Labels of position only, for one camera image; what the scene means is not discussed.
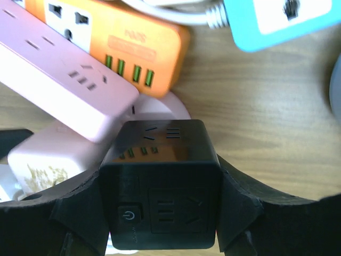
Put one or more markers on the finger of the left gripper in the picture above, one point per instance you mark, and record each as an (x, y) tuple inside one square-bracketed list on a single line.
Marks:
[(11, 138)]

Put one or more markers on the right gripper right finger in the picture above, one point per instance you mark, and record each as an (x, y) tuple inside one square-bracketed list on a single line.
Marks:
[(256, 219)]

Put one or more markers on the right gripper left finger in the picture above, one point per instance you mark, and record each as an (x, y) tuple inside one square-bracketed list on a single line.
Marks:
[(66, 219)]

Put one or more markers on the black cube socket adapter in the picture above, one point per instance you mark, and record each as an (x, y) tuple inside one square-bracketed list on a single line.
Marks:
[(160, 184)]

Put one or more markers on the pink cube adapter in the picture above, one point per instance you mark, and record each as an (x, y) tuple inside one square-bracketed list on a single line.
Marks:
[(53, 155)]

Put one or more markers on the pink power strip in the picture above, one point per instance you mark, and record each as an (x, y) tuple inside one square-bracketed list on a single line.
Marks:
[(60, 78)]

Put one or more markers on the pink round socket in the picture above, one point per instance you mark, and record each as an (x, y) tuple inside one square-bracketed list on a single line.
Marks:
[(145, 108)]

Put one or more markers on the blue round socket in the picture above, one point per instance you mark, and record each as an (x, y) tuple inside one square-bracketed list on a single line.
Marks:
[(335, 89)]

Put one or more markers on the orange power strip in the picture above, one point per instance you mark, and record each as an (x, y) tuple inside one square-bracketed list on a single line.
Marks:
[(146, 51)]

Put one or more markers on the teal power strip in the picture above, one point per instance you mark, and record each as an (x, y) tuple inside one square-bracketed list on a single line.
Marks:
[(256, 25)]

